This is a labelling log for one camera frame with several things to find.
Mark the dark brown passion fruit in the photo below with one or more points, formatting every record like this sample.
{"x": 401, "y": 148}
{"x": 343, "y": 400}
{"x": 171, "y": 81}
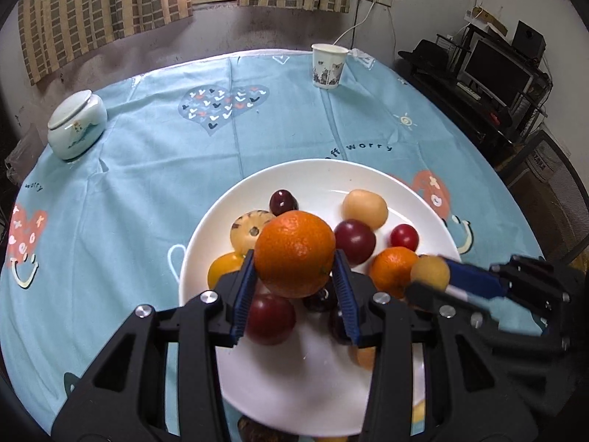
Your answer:
{"x": 257, "y": 432}

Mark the dark red plum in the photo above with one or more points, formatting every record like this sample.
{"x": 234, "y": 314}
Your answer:
{"x": 356, "y": 239}

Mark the black speaker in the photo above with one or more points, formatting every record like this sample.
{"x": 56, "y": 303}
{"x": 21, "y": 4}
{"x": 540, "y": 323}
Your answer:
{"x": 529, "y": 39}

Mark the large red plum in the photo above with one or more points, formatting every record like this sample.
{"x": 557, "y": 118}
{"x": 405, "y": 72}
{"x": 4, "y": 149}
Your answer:
{"x": 271, "y": 317}

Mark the large orange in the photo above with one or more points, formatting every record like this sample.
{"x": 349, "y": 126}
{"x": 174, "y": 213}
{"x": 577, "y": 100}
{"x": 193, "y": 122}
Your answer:
{"x": 294, "y": 260}

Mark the white oval plate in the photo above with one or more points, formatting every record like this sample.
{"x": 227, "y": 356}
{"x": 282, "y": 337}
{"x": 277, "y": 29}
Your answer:
{"x": 299, "y": 179}

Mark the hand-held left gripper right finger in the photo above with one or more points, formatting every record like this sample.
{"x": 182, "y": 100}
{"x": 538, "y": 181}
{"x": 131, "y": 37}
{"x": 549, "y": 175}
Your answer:
{"x": 345, "y": 299}

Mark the small dark purple plum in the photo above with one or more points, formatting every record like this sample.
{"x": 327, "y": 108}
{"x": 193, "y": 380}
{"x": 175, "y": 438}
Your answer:
{"x": 320, "y": 300}

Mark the orange tangerine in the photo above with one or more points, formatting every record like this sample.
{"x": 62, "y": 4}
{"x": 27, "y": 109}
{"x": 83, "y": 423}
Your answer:
{"x": 391, "y": 269}

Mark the yellow-orange persimmon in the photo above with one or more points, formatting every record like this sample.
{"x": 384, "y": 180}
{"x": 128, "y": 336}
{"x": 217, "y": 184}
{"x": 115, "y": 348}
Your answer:
{"x": 366, "y": 357}
{"x": 223, "y": 269}

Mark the clear plastic bag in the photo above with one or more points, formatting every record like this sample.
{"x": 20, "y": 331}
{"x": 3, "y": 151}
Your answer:
{"x": 16, "y": 156}

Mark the black media desk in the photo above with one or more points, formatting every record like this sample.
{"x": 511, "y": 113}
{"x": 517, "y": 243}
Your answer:
{"x": 460, "y": 101}

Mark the small olive-tan longan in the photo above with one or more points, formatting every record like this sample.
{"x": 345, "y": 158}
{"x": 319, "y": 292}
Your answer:
{"x": 430, "y": 272}

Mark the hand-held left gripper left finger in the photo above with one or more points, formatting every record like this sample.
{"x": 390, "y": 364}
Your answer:
{"x": 243, "y": 294}

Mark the small red plum right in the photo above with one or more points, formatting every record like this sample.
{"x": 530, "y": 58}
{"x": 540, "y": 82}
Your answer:
{"x": 404, "y": 236}

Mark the black hat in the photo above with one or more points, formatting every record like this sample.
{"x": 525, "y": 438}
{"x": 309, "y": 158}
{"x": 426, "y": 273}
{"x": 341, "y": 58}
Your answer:
{"x": 425, "y": 53}

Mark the pale green ceramic jar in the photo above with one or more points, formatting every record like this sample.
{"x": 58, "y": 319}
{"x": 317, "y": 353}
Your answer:
{"x": 76, "y": 124}

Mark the light blue printed tablecloth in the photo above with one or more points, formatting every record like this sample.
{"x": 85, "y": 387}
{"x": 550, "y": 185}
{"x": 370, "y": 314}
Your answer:
{"x": 138, "y": 184}

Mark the black mesh chair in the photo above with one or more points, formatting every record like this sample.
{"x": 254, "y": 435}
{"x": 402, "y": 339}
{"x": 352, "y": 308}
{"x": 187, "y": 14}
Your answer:
{"x": 547, "y": 184}

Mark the printed paper cup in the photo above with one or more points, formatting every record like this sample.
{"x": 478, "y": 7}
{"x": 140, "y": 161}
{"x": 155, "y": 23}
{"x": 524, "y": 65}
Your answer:
{"x": 327, "y": 66}

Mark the black computer monitor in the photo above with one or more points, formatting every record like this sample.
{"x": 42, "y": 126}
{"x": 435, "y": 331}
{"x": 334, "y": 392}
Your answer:
{"x": 499, "y": 71}

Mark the beige flattened persimmon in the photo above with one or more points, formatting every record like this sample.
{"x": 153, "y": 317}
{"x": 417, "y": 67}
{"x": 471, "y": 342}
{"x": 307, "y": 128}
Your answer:
{"x": 418, "y": 413}

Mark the wide checked curtain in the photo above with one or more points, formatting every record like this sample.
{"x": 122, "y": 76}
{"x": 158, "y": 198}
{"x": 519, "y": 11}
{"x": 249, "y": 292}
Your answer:
{"x": 101, "y": 4}

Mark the tan longan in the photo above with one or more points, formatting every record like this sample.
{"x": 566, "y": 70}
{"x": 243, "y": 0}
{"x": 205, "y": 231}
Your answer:
{"x": 365, "y": 208}

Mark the pale yellow spotted pear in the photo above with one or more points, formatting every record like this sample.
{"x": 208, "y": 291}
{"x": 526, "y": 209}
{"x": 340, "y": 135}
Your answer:
{"x": 248, "y": 232}

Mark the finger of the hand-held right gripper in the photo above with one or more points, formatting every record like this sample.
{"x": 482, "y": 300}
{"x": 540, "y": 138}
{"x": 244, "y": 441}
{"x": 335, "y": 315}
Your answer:
{"x": 474, "y": 278}
{"x": 428, "y": 294}

